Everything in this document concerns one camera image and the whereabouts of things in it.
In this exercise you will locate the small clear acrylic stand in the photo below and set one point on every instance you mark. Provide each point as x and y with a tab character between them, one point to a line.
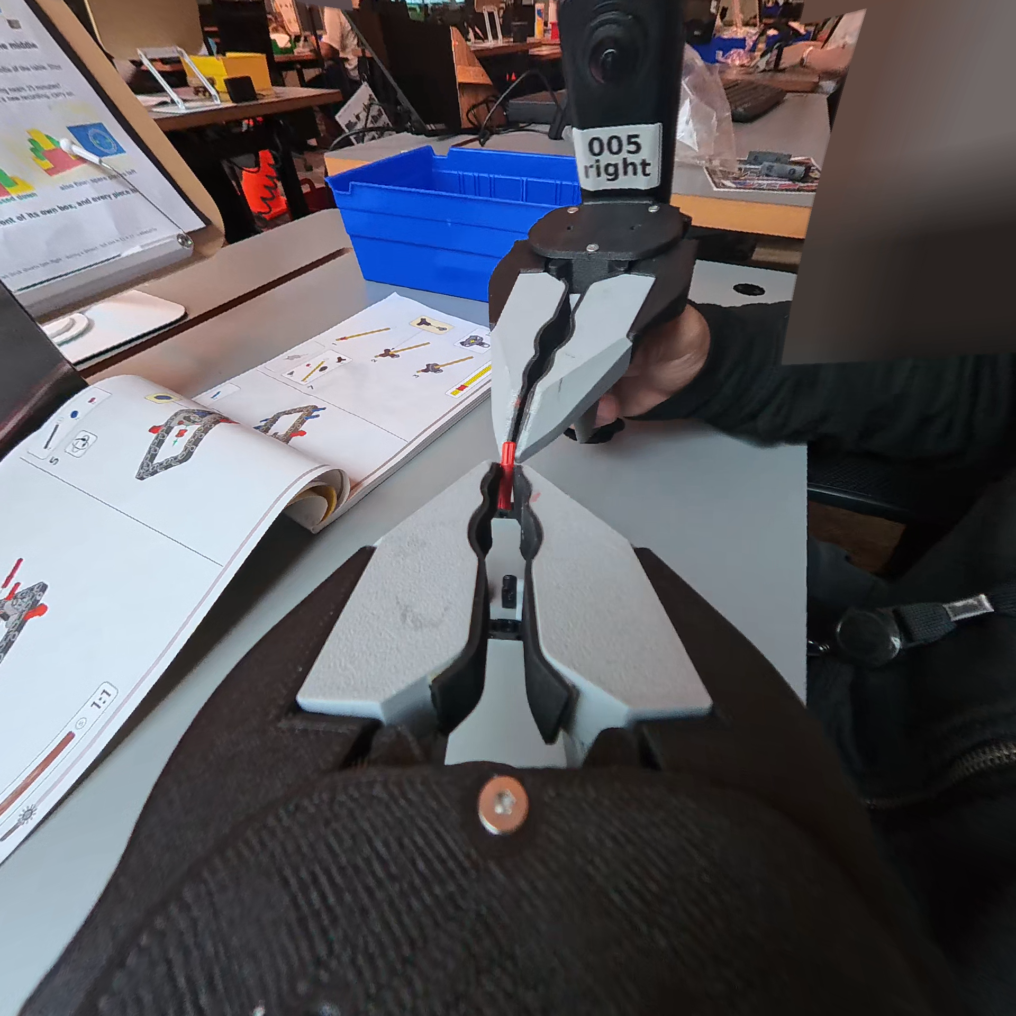
179	75

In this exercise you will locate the red lego pin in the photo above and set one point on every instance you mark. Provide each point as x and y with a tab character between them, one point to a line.
507	476

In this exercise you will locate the orange printed cloth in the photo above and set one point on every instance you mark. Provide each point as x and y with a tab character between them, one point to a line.
260	186

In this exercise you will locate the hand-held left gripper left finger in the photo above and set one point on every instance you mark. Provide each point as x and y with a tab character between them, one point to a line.
397	619

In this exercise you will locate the person's right forearm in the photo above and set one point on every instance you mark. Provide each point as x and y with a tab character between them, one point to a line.
754	389

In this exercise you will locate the person's right hand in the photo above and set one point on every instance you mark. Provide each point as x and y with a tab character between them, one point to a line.
667	365

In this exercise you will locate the small black box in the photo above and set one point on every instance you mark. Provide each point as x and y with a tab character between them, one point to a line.
240	89

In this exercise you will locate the white stand base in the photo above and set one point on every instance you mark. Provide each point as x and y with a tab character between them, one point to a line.
119	317

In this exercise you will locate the yellow box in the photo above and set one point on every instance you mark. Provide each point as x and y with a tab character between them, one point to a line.
230	71

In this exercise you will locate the lego instruction booklet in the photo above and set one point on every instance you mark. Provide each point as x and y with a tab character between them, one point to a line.
159	516

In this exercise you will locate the black lego frame assembly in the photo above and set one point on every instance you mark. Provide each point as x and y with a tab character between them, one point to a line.
509	588

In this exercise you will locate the blue plastic bin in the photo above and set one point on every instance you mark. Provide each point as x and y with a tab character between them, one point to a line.
428	206

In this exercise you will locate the wooden workbench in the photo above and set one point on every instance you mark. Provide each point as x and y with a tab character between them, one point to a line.
238	107

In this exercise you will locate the black keyboard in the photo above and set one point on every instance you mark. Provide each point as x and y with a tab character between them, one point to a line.
754	99

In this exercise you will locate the printed mat with grey parts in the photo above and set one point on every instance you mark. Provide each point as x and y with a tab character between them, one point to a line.
766	171

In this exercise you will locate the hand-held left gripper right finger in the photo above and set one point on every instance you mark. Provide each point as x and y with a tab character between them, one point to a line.
611	627

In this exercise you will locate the instruction sign in acrylic holder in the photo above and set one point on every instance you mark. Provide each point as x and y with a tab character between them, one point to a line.
79	159

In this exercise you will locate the clear plastic bag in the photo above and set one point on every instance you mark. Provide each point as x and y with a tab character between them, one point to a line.
706	103

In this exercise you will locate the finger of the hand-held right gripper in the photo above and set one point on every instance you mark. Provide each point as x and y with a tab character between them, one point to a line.
520	333
607	325

